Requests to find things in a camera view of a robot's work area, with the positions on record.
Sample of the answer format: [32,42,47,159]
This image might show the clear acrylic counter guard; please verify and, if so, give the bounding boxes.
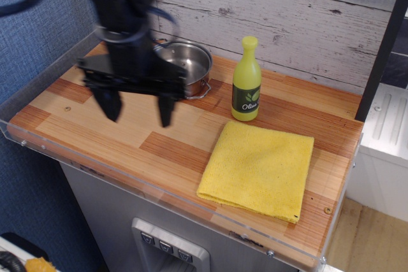
[1,36,363,271]

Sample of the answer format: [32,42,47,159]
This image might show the yellow olive oil bottle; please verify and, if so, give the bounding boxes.
[231,36,261,122]

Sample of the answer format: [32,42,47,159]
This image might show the silver dispenser panel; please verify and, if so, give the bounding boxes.
[131,217,210,271]

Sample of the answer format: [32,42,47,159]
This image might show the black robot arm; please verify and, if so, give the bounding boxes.
[77,0,187,127]

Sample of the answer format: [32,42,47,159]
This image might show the yellow object bottom left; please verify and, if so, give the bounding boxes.
[25,257,57,272]

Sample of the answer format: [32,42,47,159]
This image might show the white appliance at right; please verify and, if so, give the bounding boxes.
[346,84,407,221]

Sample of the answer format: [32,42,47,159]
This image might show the stainless steel pot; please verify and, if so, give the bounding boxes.
[154,40,213,100]

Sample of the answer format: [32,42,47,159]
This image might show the dark vertical post right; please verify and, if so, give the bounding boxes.
[354,0,407,122]

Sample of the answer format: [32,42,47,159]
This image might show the yellow towel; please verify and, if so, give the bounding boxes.
[196,121,314,224]

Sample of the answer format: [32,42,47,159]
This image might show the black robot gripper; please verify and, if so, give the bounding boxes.
[78,31,187,127]

